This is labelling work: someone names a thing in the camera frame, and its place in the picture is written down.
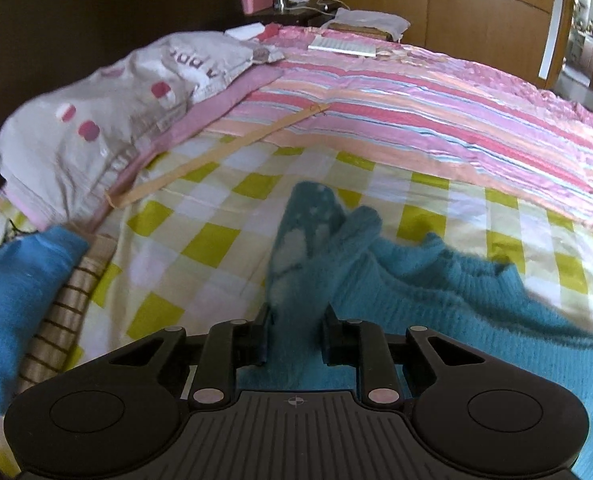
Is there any white cable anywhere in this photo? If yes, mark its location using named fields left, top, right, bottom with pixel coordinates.
left=290, top=0, right=338, bottom=14

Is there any beige flat strap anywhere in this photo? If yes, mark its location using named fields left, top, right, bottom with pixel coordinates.
left=105, top=102, right=330, bottom=209

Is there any wooden wardrobe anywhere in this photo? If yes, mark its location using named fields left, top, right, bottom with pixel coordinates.
left=303, top=0, right=578, bottom=92

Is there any teal flower-patterned sweater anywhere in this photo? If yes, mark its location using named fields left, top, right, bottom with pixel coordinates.
left=239, top=180, right=593, bottom=480

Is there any yellow checked bedsheet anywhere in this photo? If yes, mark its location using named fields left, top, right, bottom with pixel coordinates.
left=0, top=130, right=593, bottom=466

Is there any white folded cloth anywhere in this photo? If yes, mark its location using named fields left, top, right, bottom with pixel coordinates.
left=321, top=7, right=412, bottom=42

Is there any white flat book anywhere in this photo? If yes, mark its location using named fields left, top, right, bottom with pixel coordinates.
left=307, top=35, right=380, bottom=59

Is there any dark nightstand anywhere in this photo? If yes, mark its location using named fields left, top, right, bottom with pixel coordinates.
left=241, top=4, right=330, bottom=29

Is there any pink striped blanket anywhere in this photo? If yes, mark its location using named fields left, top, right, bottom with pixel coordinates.
left=199, top=24, right=593, bottom=242

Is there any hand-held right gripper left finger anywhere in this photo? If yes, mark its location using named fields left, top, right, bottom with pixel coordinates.
left=108, top=305, right=278, bottom=409

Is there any white pillow with pink dots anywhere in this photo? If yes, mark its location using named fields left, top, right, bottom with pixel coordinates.
left=0, top=31, right=285, bottom=226

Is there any bright blue garment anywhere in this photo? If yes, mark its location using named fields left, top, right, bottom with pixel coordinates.
left=0, top=225, right=90, bottom=417

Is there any dark wooden headboard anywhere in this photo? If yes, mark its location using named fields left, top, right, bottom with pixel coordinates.
left=0, top=0, right=250, bottom=213

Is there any beige striped cloth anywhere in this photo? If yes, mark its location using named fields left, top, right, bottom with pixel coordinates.
left=18, top=234, right=118, bottom=397

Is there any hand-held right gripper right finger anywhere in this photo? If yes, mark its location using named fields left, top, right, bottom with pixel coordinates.
left=321, top=302, right=488, bottom=407

